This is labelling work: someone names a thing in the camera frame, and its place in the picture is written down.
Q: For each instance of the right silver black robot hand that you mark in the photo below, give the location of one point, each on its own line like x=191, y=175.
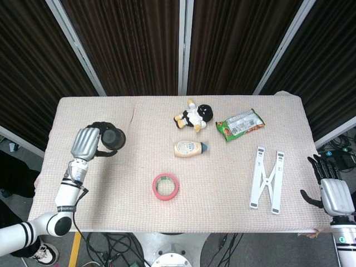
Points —
x=335, y=194

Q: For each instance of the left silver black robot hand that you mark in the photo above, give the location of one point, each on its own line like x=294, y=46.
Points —
x=84, y=142

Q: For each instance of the black dome-shaped object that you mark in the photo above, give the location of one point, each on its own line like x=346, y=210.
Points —
x=112, y=139

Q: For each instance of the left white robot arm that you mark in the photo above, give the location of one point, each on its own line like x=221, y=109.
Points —
x=65, y=194

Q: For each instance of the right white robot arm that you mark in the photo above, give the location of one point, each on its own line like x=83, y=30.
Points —
x=346, y=247

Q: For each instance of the beige waffle tablecloth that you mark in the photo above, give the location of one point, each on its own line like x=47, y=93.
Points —
x=125, y=200

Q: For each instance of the white folding laptop stand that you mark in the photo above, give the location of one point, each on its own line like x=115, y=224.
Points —
x=257, y=180

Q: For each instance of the dark brown partition panel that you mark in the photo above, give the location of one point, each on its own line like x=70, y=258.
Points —
x=325, y=69
x=239, y=44
x=30, y=69
x=130, y=47

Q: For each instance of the beige squeeze bottle blue cap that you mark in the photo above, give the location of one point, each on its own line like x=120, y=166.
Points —
x=186, y=150

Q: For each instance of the red tape roll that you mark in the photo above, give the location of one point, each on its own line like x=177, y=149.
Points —
x=175, y=192

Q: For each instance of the yellow floor tape strip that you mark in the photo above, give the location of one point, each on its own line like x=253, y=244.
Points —
x=74, y=250

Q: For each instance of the green snack packet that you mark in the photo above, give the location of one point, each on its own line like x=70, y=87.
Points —
x=239, y=125

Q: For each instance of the white black sneaker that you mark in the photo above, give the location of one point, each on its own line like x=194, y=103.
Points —
x=46, y=254

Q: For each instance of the black white plush toy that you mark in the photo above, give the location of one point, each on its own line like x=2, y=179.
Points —
x=205, y=112

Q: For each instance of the grey metal partition rail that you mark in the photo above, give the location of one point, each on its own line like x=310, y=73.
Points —
x=22, y=142
x=336, y=130

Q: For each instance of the grey metal partition post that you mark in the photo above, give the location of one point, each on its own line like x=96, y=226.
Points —
x=78, y=50
x=185, y=47
x=283, y=50

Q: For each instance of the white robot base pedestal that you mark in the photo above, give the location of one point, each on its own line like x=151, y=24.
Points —
x=172, y=244

